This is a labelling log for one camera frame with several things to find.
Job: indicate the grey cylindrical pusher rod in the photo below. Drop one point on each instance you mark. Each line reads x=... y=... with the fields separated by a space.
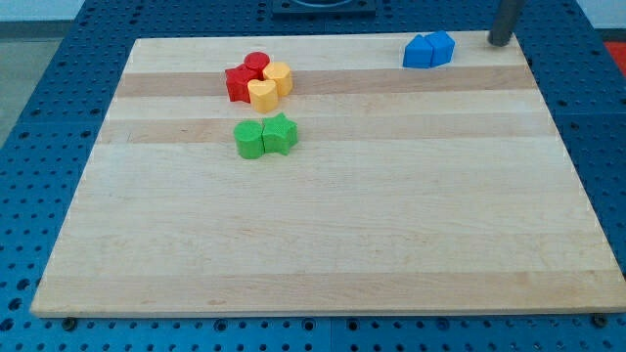
x=505 y=20

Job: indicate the blue pentagon block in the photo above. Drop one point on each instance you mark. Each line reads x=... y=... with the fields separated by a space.
x=442 y=47

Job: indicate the blue cube block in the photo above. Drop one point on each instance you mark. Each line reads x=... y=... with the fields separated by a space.
x=418 y=53

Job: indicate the wooden board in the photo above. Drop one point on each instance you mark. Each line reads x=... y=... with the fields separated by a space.
x=442 y=191

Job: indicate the yellow hexagon block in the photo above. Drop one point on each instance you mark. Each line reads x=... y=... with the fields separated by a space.
x=280 y=73

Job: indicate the green star block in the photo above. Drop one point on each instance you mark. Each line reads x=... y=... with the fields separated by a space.
x=279 y=134

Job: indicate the yellow heart block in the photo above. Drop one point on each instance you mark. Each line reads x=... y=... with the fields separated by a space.
x=263 y=95

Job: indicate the red cylinder block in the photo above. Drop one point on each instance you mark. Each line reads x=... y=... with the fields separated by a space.
x=257 y=61

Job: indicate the red star block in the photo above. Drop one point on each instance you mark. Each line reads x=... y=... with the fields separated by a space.
x=237 y=79

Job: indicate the green cylinder block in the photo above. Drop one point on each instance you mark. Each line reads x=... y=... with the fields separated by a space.
x=249 y=141

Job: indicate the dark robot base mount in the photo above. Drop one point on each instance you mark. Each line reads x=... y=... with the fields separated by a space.
x=287 y=8

